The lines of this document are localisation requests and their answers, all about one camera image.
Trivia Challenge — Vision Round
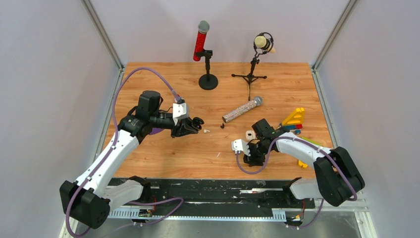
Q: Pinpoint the black earbud charging case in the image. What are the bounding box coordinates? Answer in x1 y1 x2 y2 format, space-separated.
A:
192 117 204 130

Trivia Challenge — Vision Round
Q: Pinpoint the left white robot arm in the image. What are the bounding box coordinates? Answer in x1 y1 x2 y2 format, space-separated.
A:
59 90 204 229

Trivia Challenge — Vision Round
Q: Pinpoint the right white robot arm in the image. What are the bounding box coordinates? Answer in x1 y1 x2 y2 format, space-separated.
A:
231 119 365 207

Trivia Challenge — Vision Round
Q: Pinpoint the white earbud charging case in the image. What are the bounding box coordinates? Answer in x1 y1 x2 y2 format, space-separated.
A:
245 130 257 141

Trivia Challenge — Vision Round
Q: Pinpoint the purple metronome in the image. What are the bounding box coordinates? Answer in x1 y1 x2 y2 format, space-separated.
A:
150 128 164 135

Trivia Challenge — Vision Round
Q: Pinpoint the yellow plastic triangle toy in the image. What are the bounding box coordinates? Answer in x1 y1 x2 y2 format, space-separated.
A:
298 160 308 169

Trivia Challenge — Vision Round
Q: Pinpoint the yellow stacking toy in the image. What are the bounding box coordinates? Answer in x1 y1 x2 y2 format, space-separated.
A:
280 108 305 131

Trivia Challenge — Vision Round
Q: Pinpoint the silver glitter microphone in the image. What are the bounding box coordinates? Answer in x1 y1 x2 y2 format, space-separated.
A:
222 96 263 123

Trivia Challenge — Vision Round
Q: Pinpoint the black tripod mic stand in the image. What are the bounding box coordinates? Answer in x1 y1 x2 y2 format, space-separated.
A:
231 53 267 101

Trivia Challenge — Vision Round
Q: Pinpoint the red glitter microphone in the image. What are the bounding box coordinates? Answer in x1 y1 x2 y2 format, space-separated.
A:
193 20 210 61

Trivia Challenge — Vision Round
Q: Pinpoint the beige condenser microphone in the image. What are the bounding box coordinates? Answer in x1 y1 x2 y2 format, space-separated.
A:
254 32 276 55

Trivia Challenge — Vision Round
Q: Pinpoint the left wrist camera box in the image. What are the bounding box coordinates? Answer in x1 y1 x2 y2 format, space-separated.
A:
172 103 189 125

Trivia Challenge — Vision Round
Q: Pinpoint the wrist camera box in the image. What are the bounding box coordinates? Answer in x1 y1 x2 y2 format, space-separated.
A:
231 139 250 156
172 103 189 125

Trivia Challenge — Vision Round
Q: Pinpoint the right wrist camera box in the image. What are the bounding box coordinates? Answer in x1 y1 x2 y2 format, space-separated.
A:
231 139 250 156

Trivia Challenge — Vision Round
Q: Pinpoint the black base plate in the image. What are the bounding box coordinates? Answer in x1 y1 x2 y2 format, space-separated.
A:
108 178 320 221

